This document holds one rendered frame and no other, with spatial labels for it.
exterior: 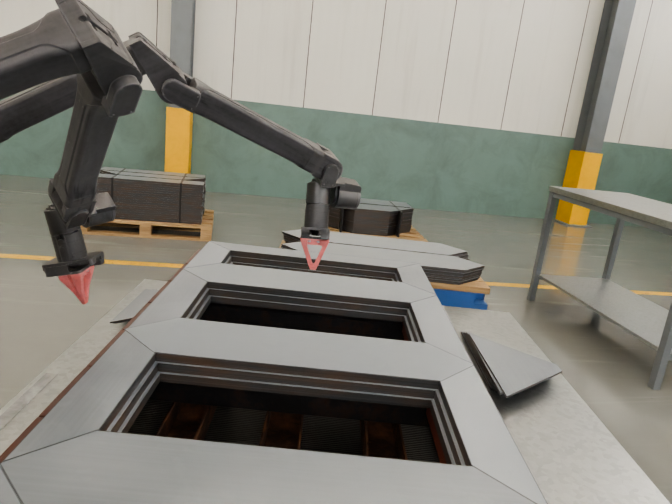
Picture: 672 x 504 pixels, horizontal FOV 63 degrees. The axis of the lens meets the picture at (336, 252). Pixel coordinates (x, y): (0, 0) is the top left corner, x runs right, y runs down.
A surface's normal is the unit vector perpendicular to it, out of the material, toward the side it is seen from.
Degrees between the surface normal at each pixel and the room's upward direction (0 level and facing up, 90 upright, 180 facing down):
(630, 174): 90
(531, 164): 90
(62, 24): 60
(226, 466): 0
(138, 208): 90
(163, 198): 90
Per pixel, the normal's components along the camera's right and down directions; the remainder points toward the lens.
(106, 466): 0.11, -0.96
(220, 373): 0.00, 0.25
